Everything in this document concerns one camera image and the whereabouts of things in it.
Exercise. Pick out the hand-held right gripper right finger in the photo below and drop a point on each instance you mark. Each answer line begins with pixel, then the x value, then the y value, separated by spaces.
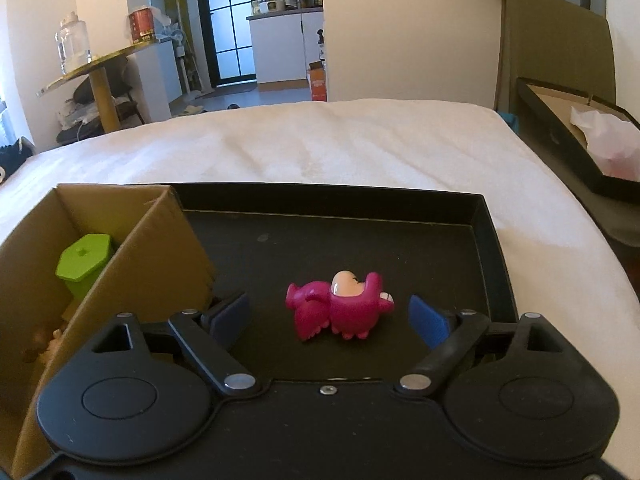
pixel 425 317

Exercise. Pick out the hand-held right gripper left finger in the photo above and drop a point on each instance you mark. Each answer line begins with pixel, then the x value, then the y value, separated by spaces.
pixel 230 317

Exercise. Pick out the pink monster figurine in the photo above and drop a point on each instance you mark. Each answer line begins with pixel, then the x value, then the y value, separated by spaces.
pixel 350 310

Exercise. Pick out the cardboard box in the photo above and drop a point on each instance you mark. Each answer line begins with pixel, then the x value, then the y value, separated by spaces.
pixel 165 255

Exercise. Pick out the green hexagonal container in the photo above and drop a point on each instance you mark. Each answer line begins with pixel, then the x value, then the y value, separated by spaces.
pixel 80 262

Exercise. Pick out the black tray with cardboard liner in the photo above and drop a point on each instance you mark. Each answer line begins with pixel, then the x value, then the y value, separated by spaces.
pixel 550 130

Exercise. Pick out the orange carton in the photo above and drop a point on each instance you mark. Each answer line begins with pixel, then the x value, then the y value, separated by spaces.
pixel 317 85

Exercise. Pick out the round gold-edged table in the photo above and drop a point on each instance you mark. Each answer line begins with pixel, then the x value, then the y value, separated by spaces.
pixel 106 100

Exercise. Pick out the white plastic bag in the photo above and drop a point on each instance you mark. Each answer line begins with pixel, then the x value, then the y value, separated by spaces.
pixel 610 140

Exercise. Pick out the white kitchen cabinet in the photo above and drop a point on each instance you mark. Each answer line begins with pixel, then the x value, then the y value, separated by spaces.
pixel 277 47

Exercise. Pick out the black-framed glass door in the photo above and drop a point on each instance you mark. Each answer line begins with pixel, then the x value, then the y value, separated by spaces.
pixel 230 20

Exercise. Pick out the large cardboard sheet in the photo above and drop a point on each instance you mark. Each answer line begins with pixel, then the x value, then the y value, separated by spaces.
pixel 550 40

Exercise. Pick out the red can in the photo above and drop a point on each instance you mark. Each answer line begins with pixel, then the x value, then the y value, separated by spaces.
pixel 141 25

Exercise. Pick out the clear glass jar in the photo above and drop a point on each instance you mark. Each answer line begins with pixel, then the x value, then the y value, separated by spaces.
pixel 74 45

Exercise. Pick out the rice cooker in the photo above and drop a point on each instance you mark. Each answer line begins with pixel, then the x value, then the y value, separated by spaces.
pixel 272 4

